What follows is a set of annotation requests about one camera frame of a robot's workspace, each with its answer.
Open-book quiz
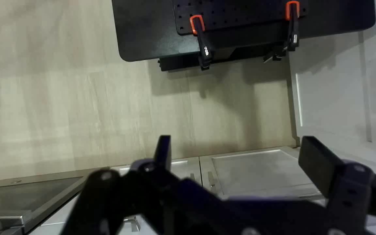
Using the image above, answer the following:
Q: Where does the black clamp with orange handle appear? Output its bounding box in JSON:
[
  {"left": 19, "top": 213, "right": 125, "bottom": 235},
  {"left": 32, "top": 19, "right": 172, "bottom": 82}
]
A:
[
  {"left": 263, "top": 0, "right": 303, "bottom": 62},
  {"left": 188, "top": 12, "right": 214, "bottom": 71}
]

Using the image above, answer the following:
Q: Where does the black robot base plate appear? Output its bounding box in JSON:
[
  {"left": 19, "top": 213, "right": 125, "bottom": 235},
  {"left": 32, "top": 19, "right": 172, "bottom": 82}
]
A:
[{"left": 111, "top": 0, "right": 376, "bottom": 62}]

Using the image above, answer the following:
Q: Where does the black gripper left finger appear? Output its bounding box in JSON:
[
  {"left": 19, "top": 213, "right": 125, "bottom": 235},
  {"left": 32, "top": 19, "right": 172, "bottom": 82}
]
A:
[{"left": 61, "top": 134, "right": 224, "bottom": 235}]

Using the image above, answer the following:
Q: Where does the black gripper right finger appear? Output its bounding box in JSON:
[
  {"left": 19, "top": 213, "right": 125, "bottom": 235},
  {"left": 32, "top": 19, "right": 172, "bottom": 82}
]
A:
[{"left": 297, "top": 134, "right": 376, "bottom": 235}]

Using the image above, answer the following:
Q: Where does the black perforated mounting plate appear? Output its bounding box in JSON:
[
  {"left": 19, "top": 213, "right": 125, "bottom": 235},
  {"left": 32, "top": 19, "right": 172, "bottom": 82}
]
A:
[{"left": 172, "top": 0, "right": 308, "bottom": 36}]

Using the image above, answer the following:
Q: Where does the stainless steel oven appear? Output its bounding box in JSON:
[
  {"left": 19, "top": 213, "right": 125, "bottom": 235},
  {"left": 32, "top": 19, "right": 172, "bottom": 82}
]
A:
[{"left": 0, "top": 170, "right": 88, "bottom": 235}]

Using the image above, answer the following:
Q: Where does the black stand bar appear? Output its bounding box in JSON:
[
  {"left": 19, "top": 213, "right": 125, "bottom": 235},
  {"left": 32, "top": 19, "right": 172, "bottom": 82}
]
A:
[{"left": 156, "top": 42, "right": 291, "bottom": 71}]

